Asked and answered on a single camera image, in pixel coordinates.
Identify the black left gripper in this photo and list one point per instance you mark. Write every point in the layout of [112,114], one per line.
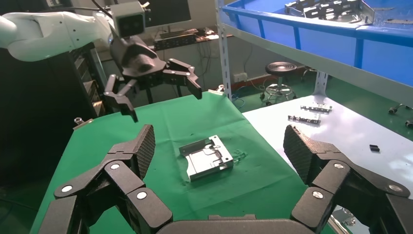
[138,63]

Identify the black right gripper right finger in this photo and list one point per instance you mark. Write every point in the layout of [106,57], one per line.
[326,168]

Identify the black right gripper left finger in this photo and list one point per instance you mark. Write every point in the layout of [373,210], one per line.
[129,174]

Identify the stamped sheet metal bracket part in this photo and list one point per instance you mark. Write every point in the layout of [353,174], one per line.
[342,11]
[295,5]
[206,158]

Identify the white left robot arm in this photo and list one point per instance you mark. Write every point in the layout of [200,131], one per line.
[48,34]

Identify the white paper sheet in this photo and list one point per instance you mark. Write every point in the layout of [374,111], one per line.
[348,135]

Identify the green table cloth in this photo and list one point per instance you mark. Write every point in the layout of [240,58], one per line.
[193,113]

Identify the small black clip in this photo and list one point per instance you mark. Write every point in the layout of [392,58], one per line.
[374,148]

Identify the black desktop device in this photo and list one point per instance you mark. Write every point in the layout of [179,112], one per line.
[176,41]

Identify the silver binder clip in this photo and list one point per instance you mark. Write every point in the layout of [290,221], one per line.
[343,220]
[82,123]
[216,91]

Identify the office desk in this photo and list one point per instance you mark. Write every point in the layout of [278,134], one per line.
[206,38]

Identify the black computer monitor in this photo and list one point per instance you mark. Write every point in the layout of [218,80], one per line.
[167,11]

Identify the chair wheel base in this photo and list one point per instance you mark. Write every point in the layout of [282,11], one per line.
[280,68]

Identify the blue plastic bin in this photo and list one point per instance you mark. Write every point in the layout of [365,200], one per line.
[322,42]

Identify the grey tape strip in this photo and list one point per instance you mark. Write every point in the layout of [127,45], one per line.
[398,21]

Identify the small silver rail part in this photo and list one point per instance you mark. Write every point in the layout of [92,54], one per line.
[304,119]
[316,108]

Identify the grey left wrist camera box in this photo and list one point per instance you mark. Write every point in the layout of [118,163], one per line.
[129,19]

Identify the white perforated shelf post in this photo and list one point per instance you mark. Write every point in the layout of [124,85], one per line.
[321,84]
[224,48]

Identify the white wall power outlet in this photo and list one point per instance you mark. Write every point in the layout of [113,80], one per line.
[240,77]

